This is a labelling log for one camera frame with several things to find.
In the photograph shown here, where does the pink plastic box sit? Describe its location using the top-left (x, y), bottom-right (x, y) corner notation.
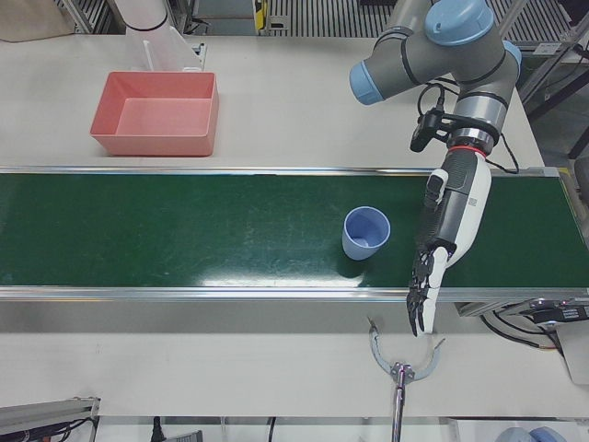
top-left (88, 70), bottom-right (221, 157)

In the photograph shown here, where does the yellow black safety post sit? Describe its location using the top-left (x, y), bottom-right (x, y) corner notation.
top-left (251, 0), bottom-right (271, 34)

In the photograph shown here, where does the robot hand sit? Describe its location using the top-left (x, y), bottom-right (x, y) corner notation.
top-left (405, 143), bottom-right (493, 338)

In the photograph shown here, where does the beige cardboard panel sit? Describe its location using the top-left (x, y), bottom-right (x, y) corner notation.
top-left (0, 0), bottom-right (77, 43)

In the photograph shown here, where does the light blue plastic cup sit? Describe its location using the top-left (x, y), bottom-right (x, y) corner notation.
top-left (341, 205), bottom-right (392, 262)

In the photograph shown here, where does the chrome metal rod tool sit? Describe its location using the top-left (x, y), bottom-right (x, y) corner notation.
top-left (366, 315), bottom-right (448, 442)

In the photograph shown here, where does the black electronics board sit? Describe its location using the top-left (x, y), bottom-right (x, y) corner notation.
top-left (528, 297), bottom-right (589, 326)

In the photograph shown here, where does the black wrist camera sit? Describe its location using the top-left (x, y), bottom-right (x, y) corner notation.
top-left (409, 106), bottom-right (456, 154)

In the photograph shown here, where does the green conveyor belt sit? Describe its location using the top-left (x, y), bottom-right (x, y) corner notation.
top-left (0, 164), bottom-right (589, 305)

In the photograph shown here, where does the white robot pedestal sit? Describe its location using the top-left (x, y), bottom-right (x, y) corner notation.
top-left (111, 0), bottom-right (169, 33)

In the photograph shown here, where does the aluminium frame profile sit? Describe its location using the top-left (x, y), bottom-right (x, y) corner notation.
top-left (0, 394), bottom-right (101, 442)

